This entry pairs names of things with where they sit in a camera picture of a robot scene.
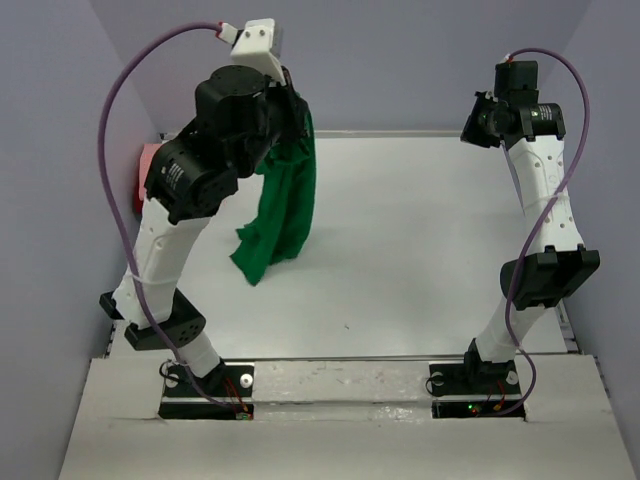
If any green t-shirt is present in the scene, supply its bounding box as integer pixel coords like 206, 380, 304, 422
230, 111, 317, 286

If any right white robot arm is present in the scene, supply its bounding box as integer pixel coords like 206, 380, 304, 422
460, 59, 600, 392

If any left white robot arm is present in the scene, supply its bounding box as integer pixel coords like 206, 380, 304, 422
100, 65, 316, 397

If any pink folded t-shirt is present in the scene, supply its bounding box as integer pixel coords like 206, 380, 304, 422
136, 143, 162, 203

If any dark red folded t-shirt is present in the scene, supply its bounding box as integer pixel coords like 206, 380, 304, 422
132, 192, 144, 219

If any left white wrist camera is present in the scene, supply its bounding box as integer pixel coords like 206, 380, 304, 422
216, 18, 287, 85

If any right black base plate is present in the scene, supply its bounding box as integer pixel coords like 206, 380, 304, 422
425, 361, 525, 420

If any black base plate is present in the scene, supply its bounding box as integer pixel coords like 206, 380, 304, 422
158, 360, 255, 421
425, 361, 525, 420

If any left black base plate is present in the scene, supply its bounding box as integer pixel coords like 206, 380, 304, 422
158, 360, 255, 421

